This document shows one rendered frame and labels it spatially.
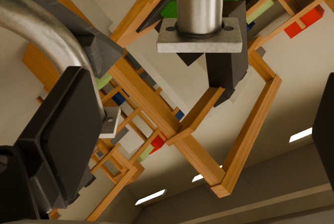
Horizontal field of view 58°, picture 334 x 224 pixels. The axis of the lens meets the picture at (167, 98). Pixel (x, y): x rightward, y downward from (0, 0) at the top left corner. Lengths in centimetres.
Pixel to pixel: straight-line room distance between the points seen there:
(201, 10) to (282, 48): 645
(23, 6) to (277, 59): 657
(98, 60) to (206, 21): 15
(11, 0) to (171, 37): 13
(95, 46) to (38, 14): 7
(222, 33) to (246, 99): 720
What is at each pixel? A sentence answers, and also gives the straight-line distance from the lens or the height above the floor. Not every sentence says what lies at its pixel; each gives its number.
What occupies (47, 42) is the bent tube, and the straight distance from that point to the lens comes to 27.
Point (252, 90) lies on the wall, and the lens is 722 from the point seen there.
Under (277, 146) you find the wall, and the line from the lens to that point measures 796.
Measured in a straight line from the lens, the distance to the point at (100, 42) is 31.
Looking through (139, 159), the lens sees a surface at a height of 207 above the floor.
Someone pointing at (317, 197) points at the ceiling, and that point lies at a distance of 580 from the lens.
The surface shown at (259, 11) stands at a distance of 590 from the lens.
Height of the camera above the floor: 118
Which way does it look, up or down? 4 degrees up
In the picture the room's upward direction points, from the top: 138 degrees clockwise
